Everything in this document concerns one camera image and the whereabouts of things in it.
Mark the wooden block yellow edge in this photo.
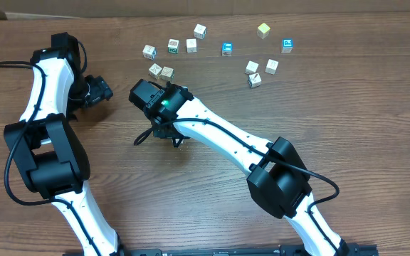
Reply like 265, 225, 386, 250
149, 63, 162, 80

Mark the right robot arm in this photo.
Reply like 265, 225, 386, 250
128, 79, 349, 255

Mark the wooden block far top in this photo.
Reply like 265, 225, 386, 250
194, 24, 206, 40

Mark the wooden block number four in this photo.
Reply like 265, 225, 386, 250
248, 73, 262, 88

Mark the blue top wooden block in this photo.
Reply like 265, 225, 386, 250
221, 42, 233, 56

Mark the wooden block blue H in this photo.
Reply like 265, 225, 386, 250
265, 59, 278, 75

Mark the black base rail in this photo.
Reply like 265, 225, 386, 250
119, 243, 379, 256

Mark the wooden block green edge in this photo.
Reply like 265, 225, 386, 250
160, 66, 174, 82

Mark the blue top block right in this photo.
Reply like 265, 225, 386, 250
281, 38, 293, 53

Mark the wooden block blue side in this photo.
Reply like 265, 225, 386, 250
142, 45, 157, 60

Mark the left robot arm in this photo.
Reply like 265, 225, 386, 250
0, 32, 125, 255

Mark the plain wooden block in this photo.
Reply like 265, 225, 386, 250
186, 38, 197, 53

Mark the wooden block yellow side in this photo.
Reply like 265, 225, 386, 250
245, 60, 258, 75

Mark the wooden block green letter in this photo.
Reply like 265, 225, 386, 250
167, 39, 179, 54

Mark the cardboard backdrop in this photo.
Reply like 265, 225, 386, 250
0, 0, 410, 20

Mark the yellow top wooden block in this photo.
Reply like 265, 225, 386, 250
257, 23, 270, 39

